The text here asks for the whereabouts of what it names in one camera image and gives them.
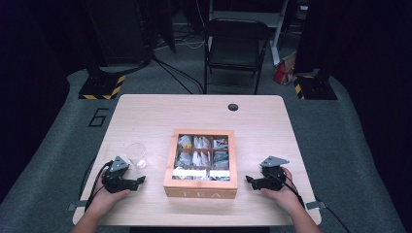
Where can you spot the grey table bracket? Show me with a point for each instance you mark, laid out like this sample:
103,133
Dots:
315,205
77,206

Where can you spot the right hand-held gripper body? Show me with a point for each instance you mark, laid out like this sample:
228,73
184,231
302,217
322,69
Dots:
272,179

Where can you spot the yellow-black striped stand base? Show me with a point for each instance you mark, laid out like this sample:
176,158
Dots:
314,89
100,87

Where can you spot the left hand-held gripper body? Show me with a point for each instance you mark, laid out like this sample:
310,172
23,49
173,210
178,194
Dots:
115,183

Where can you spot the clear glass cup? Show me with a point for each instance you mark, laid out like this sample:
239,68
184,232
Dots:
136,155

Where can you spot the person's left hand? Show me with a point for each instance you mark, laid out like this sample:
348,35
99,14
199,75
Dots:
105,199

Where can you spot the wooden tea box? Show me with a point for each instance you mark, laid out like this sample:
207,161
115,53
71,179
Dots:
200,189

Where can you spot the red paper bag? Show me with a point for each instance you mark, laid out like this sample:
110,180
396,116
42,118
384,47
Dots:
283,73

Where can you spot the assortment of packets in compartments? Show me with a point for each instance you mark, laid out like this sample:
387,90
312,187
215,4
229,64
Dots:
200,152

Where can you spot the black folding chair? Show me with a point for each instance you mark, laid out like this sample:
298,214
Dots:
234,48

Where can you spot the person's right hand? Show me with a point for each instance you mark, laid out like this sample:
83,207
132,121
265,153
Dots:
286,195

